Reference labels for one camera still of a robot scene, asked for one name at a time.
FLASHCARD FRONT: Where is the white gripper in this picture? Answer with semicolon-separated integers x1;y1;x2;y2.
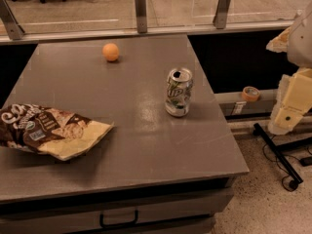
268;67;312;136

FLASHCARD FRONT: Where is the brown chip bag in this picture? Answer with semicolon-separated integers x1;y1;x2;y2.
0;103;113;161

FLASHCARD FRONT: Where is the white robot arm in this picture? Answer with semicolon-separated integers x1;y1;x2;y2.
266;2;312;136

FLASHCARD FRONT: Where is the crushed 7up can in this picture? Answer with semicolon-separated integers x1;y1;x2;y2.
165;67;193;117

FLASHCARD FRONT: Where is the orange tape roll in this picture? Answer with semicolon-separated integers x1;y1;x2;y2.
242;86;260;101

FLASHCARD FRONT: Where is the black stand base bar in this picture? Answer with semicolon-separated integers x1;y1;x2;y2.
253;123;303;190

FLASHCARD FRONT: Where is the grey low ledge shelf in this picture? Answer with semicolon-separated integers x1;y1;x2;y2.
215;89;277;118

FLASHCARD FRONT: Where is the grey table drawer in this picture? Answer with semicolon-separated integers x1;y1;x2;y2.
0;188;233;234

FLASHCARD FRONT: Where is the orange ball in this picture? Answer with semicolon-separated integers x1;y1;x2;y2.
102;43;119;61

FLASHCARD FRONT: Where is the black floor cable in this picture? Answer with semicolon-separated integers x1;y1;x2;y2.
261;139;312;193

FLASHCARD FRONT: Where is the right metal bracket post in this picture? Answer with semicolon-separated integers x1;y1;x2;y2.
213;0;231;29

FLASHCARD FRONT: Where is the metal bracket post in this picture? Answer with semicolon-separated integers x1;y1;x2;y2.
135;0;147;34
213;0;231;29
0;0;24;40

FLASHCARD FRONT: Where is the middle metal bracket post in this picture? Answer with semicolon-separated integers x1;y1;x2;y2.
135;0;147;34

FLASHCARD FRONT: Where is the black drawer handle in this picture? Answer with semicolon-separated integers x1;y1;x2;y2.
99;210;138;230

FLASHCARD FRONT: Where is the left metal bracket post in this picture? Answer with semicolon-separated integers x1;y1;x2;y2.
0;0;24;40

